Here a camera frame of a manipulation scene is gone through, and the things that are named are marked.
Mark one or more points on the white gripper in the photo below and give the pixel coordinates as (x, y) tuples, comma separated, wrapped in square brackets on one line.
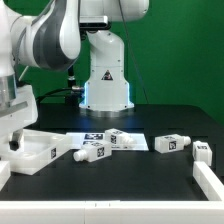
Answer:
[(21, 113)]

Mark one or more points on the white square tabletop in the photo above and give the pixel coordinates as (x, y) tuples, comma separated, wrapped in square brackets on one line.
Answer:
[(37, 150)]

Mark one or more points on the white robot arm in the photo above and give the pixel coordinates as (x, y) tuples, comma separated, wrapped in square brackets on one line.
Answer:
[(52, 40)]

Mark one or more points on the white tag sheet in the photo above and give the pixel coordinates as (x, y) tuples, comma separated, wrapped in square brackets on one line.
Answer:
[(78, 139)]

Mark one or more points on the black camera stand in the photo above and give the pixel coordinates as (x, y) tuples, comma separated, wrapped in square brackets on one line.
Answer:
[(75, 91)]

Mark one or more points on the silver camera bar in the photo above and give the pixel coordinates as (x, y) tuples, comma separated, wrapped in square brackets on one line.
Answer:
[(94, 22)]

